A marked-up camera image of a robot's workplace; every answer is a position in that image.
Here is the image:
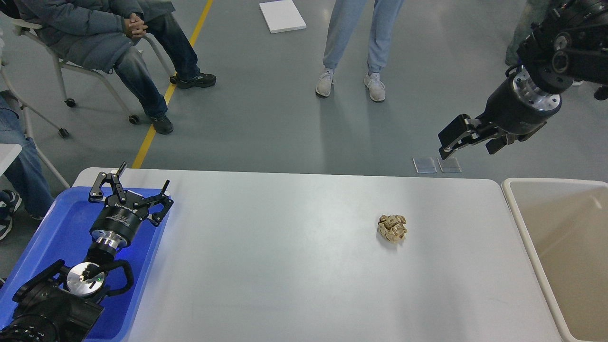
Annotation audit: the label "clear floor plate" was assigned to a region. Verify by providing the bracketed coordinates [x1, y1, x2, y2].
[412, 157, 437, 174]
[437, 157, 462, 173]

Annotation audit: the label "clear floor plate left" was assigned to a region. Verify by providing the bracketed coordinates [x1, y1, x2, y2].
[412, 157, 437, 174]

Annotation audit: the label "person in faded jeans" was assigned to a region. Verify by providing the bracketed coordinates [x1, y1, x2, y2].
[504, 0, 567, 76]

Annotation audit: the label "brown paper ball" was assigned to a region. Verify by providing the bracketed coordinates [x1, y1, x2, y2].
[377, 215, 408, 243]

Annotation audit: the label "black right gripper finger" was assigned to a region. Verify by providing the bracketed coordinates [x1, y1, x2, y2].
[438, 114, 489, 160]
[485, 133, 515, 154]

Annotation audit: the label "person in jeans at left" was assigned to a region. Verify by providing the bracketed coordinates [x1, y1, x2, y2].
[0, 97, 54, 239]

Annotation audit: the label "beige plastic bin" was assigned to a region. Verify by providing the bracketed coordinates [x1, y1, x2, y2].
[502, 178, 608, 342]

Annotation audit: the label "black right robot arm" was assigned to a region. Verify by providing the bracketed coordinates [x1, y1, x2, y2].
[438, 0, 608, 160]

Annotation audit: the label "seated person in grey jacket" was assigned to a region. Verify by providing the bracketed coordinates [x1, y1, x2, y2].
[15, 0, 216, 134]

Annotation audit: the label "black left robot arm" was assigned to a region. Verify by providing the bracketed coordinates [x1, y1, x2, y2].
[1, 164, 174, 342]

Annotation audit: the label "standing person light blue pants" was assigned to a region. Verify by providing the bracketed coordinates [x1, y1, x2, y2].
[316, 0, 405, 103]

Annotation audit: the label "clear floor plate right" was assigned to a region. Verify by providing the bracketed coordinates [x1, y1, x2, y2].
[437, 157, 462, 173]

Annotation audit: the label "blue plastic tray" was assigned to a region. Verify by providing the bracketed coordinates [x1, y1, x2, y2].
[0, 187, 166, 342]

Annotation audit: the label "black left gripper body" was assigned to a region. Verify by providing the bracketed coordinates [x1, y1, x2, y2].
[90, 190, 162, 247]

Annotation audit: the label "white flat board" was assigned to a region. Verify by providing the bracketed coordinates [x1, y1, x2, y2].
[259, 0, 307, 33]

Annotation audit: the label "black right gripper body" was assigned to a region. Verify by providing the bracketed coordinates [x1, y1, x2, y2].
[480, 69, 561, 143]

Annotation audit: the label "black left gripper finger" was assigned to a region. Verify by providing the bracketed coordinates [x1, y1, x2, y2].
[138, 180, 174, 227]
[89, 162, 127, 204]

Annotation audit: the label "white side table corner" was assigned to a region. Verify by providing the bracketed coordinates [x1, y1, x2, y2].
[0, 143, 22, 177]

